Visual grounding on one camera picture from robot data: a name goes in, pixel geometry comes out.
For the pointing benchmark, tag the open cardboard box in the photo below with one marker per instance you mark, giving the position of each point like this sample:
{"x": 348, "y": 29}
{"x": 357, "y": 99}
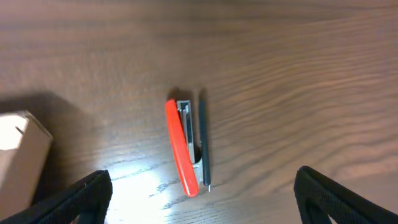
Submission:
{"x": 25, "y": 143}

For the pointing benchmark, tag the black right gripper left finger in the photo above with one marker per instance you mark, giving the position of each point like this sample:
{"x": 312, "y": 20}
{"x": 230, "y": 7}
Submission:
{"x": 86, "y": 201}

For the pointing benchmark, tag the red black stapler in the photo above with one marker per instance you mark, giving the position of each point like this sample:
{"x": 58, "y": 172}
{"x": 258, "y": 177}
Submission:
{"x": 192, "y": 171}

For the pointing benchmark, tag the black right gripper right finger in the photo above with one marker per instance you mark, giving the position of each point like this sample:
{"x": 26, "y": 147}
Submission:
{"x": 322, "y": 200}

